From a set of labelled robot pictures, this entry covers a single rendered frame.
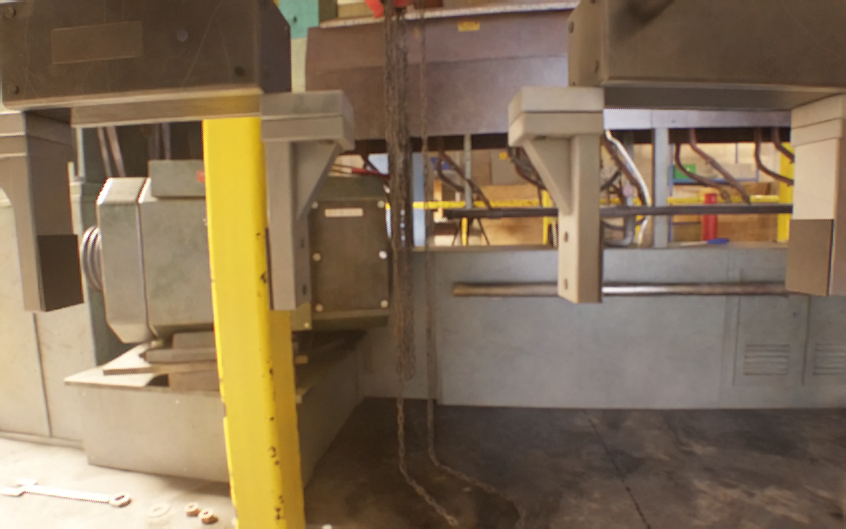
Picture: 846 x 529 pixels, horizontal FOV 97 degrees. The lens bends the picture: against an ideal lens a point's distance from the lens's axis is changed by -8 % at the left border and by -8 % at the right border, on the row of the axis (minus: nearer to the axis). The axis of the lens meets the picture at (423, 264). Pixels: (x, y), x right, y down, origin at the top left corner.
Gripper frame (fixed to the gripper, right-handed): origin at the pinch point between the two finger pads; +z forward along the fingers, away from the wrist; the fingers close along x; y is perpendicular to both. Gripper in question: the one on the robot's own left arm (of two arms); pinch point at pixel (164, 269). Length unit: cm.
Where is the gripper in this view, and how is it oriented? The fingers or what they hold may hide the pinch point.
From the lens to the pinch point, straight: 24.8
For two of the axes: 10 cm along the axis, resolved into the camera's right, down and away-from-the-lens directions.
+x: -10.0, 0.2, 0.1
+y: 0.0, -1.0, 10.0
